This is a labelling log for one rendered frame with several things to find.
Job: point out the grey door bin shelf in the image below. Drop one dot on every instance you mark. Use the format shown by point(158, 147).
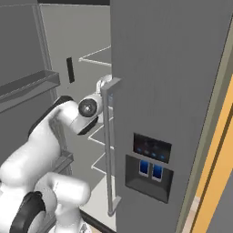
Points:
point(28, 83)

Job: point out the black rectangular fridge panel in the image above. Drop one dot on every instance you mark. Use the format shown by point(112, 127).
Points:
point(70, 69)

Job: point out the yellow cabinet panel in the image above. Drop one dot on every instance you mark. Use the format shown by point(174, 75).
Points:
point(217, 170)

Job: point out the grey fridge door with dispenser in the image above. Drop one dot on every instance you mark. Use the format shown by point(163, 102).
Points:
point(170, 75)

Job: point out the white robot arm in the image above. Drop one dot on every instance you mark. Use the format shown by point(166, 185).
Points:
point(33, 157)

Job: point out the grey fridge body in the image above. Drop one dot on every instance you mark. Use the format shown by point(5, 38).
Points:
point(85, 33)

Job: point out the grey open fridge door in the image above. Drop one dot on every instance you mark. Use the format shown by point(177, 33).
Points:
point(18, 39)

